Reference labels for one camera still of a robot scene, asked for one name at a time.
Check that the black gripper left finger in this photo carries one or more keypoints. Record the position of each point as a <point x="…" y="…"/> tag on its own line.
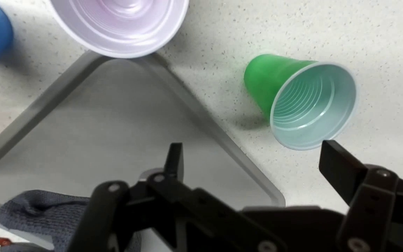
<point x="174" y="164"/>

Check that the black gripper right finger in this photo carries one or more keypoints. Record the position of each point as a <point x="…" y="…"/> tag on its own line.
<point x="342" y="170"/>

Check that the green plastic cup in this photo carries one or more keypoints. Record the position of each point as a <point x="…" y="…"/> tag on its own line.
<point x="304" y="101"/>

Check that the grey serving tray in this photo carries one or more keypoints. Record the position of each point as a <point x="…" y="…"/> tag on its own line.
<point x="111" y="119"/>

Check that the dark grey cloth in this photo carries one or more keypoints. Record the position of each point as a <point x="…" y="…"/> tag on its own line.
<point x="45" y="213"/>

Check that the magenta plastic cup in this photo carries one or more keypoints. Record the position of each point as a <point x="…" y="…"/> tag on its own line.
<point x="120" y="28"/>

